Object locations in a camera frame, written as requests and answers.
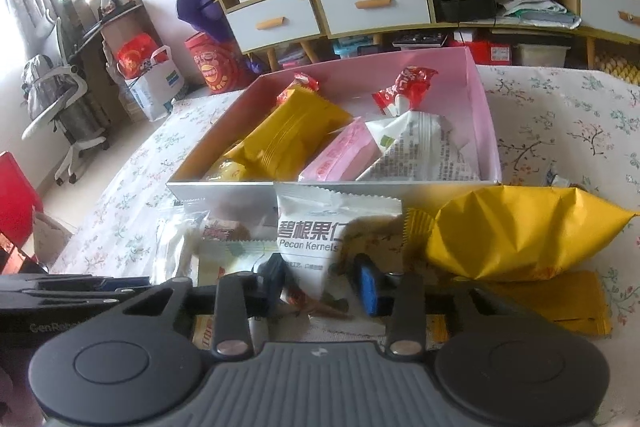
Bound clear plastic bread packet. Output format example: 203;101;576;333
154;201;281;290

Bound red board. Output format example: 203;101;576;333
0;151;45;253

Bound red snack packet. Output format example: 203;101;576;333
371;66;439;118

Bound flat grey device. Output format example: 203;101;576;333
392;33;448;49

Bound wooden corner desk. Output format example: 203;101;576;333
60;0;166;122

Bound red cylindrical gift box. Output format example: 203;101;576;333
184;32;256;95

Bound yellow beaded cushion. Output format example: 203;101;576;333
597;52;640;85

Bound pink snack packet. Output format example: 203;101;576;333
298;117;386;182

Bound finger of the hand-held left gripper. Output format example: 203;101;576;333
22;289;123;308
75;275;152;294

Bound white paper shopping bag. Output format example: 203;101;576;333
125;46;186;122

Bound smooth white pecan packet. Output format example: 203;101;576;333
274;182;403;308

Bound small red orange packet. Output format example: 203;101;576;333
276;73;321;108

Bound puffy golden yellow packet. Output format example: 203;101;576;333
405;186;635;283

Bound golden brown sachet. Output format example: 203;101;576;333
495;271;613;338

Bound clear packet red lettering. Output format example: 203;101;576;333
202;216;253;242

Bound white grey office chair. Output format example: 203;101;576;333
20;17;108;188

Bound low wooden cabinet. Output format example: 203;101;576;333
430;0;640;70

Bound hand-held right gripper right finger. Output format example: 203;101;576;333
352;253;506;357

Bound printed yellow snack packet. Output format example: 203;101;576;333
202;159;251;182

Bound folded white teal cloths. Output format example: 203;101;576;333
497;0;583;28

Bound clear plastic storage box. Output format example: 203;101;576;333
277;47;306;68
332;34;376;58

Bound red flat box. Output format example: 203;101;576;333
447;42;516;65

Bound white orange cracker packet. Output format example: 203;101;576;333
192;239;301;353

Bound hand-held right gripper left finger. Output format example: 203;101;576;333
117;253;288;358

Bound pink white cardboard box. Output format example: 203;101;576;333
165;47;502;208

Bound white drawer wooden handle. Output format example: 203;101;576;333
579;0;640;42
225;0;321;52
316;0;432;38

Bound floral tablecloth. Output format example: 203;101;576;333
50;64;640;427

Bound white storage box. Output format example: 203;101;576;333
510;43;571;68

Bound red gift bag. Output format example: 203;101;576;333
116;33;161;80

